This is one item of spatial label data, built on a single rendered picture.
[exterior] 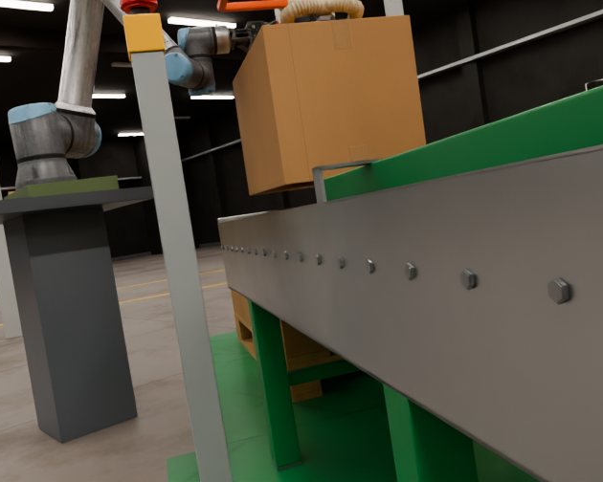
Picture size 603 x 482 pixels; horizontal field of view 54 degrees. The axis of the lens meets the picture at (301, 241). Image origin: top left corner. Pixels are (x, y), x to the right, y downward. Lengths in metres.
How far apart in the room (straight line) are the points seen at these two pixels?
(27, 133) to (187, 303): 1.08
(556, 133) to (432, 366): 0.20
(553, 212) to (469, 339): 0.13
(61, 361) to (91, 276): 0.27
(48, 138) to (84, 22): 0.43
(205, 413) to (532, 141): 0.86
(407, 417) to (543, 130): 0.28
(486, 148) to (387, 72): 1.07
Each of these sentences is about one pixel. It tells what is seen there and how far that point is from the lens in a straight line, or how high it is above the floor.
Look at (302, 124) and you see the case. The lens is 1.52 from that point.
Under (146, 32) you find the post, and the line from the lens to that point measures 1.20.
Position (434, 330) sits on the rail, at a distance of 0.47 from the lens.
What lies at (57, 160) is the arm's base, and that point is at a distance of 2.08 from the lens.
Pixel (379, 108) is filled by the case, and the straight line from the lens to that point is 1.59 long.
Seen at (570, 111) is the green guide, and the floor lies 0.63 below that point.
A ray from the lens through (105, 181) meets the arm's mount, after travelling 2.05.
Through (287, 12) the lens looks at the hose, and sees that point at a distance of 1.68.
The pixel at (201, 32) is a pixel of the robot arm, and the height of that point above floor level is 1.22.
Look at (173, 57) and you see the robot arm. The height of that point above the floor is 1.11.
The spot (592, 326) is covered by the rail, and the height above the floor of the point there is 0.51.
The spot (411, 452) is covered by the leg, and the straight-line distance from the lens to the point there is 0.59.
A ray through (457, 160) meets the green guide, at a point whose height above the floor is 0.61.
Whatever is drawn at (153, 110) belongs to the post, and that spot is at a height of 0.82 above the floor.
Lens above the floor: 0.58
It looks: 3 degrees down
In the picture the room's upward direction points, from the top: 9 degrees counter-clockwise
